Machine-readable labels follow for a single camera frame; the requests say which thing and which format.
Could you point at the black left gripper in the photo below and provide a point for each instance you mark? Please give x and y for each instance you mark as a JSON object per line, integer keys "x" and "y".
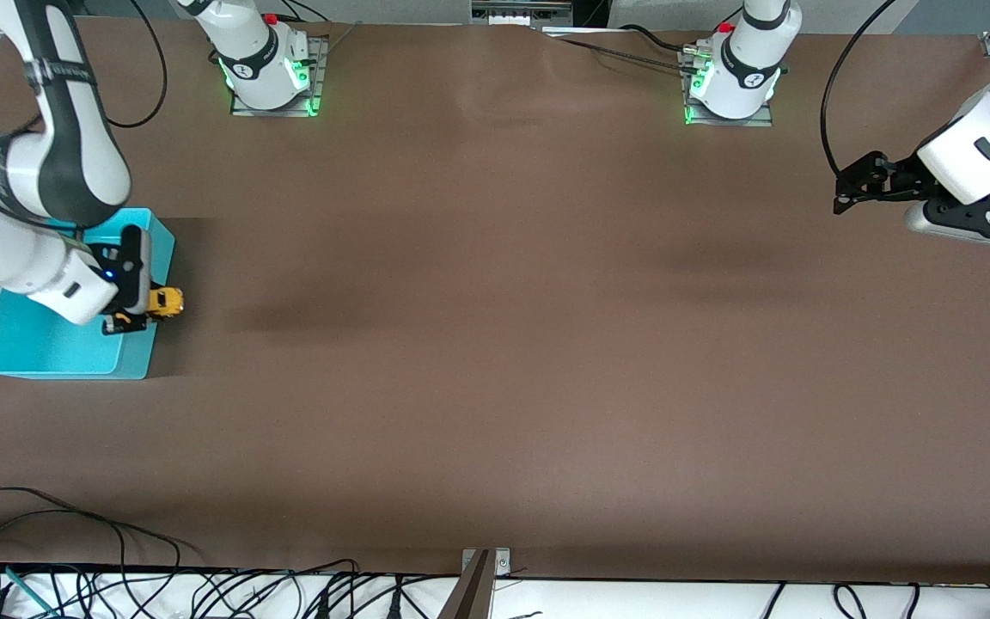
{"x": 901, "y": 180}

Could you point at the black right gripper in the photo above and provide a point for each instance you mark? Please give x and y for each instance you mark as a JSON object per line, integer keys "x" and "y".
{"x": 106, "y": 254}

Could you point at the yellow beetle toy car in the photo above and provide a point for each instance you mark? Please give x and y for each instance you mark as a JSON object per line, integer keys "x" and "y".
{"x": 167, "y": 303}

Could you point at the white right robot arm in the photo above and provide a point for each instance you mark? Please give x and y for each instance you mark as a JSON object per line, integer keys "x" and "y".
{"x": 74, "y": 163}

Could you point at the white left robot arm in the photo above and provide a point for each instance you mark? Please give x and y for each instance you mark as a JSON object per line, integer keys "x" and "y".
{"x": 985, "y": 146}

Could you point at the teal plastic bin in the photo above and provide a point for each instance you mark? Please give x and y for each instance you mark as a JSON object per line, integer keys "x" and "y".
{"x": 48, "y": 352}

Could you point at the black power plug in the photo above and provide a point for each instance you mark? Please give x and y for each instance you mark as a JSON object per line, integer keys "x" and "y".
{"x": 321, "y": 603}
{"x": 395, "y": 603}

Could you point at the grey power strip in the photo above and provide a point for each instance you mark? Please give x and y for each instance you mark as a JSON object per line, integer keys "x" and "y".
{"x": 521, "y": 12}

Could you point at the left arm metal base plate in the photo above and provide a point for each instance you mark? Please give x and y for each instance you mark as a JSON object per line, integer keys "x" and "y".
{"x": 761, "y": 120}

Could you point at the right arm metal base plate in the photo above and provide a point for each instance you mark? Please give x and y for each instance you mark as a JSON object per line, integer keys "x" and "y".
{"x": 320, "y": 77}

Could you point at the dark grey mount pole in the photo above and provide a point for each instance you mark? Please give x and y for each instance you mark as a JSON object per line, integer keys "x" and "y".
{"x": 469, "y": 597}

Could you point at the metal mount bracket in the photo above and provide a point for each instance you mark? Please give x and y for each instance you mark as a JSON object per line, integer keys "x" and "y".
{"x": 502, "y": 563}

